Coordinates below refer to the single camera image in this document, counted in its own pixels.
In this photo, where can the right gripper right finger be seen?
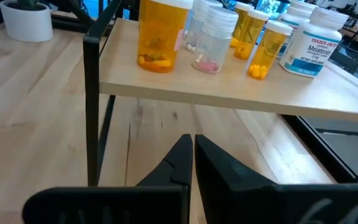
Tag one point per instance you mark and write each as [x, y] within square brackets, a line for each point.
[259, 205]

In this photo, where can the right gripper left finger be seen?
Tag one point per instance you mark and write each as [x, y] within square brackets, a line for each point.
[120, 205]

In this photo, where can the small amber pill bottle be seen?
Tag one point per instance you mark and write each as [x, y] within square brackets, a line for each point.
[249, 37]
[267, 53]
[240, 21]

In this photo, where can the white melatonin bottle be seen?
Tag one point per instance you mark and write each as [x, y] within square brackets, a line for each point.
[297, 17]
[312, 53]

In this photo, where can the clear plastic pill bottle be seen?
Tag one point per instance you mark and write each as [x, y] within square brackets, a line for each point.
[197, 25]
[214, 46]

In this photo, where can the large amber pill bottle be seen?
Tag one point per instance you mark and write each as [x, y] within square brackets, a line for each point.
[162, 37]

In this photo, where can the white plant pot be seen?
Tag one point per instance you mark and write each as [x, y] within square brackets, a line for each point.
[26, 26]

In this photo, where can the black metal table frame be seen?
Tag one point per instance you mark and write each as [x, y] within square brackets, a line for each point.
[322, 149]

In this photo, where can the wooden shelf with black frame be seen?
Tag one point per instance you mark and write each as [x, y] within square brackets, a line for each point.
[228, 90]

